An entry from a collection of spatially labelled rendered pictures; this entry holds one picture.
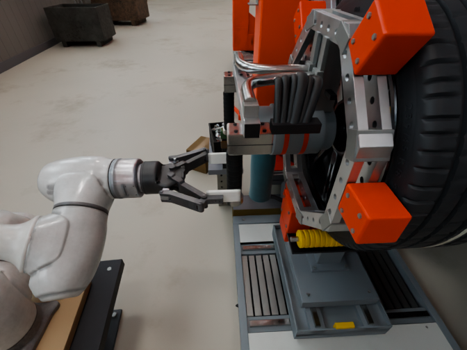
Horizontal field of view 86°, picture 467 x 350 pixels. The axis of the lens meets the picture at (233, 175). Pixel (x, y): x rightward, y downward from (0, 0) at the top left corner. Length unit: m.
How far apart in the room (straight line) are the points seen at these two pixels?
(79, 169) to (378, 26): 0.58
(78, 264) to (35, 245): 0.07
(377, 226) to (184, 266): 1.09
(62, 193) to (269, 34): 0.83
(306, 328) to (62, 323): 0.84
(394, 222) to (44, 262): 0.58
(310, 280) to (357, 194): 0.69
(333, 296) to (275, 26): 1.02
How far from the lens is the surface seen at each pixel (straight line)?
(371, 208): 0.48
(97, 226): 0.57
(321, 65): 0.64
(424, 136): 0.50
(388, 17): 0.47
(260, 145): 0.51
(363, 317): 1.21
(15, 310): 0.96
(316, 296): 1.11
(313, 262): 1.17
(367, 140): 0.48
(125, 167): 0.58
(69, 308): 1.08
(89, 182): 0.58
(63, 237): 0.55
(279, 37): 1.06
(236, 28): 2.99
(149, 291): 1.39
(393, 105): 0.56
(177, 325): 1.29
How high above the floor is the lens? 1.19
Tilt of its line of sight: 39 degrees down
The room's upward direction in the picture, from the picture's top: straight up
